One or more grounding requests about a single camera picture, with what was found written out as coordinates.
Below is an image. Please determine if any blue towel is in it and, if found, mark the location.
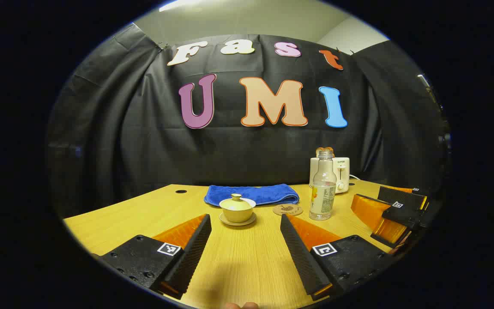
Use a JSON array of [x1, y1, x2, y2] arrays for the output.
[[204, 184, 300, 206]]

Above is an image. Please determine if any cream teacup lid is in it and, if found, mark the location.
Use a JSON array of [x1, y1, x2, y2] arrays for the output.
[[220, 193, 256, 211]]

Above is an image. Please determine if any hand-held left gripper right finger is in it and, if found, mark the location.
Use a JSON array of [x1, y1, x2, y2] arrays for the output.
[[280, 214, 395, 301]]

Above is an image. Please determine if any cream saucer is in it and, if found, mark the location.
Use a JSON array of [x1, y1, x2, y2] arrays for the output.
[[219, 212, 257, 227]]

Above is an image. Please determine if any cream toaster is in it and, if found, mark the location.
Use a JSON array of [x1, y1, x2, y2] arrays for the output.
[[310, 157, 350, 194]]

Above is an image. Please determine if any cream teacup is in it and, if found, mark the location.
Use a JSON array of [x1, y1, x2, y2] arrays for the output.
[[221, 205, 254, 223]]

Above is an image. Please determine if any black backdrop cloth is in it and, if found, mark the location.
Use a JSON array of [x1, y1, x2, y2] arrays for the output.
[[46, 24, 451, 219]]

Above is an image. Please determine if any clear plastic water bottle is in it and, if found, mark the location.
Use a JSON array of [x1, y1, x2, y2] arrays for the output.
[[309, 149, 337, 221]]

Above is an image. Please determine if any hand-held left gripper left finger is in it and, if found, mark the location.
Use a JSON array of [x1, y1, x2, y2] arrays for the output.
[[100, 214, 212, 300]]

